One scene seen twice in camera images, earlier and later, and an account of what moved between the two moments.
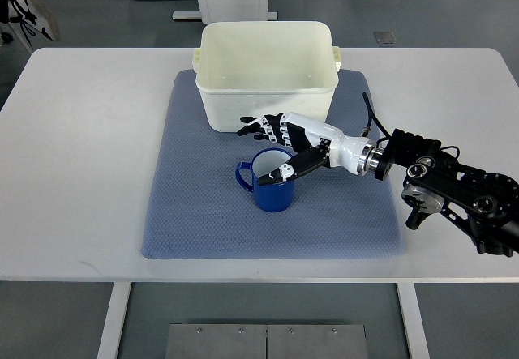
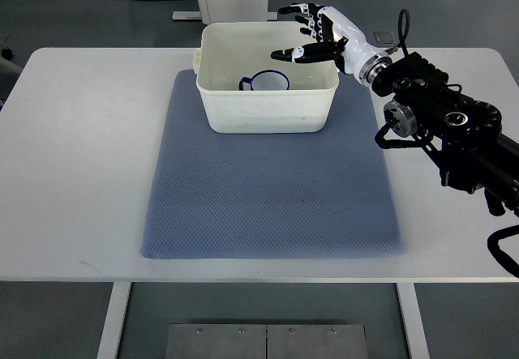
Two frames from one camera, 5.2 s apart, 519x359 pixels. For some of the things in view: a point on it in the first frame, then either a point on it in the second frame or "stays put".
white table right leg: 414,321 stays put
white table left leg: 109,341 stays put
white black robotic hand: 317,143 to 340,41
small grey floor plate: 384,36 stays put
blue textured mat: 196,210 stays put
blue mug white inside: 274,197 to 266,80
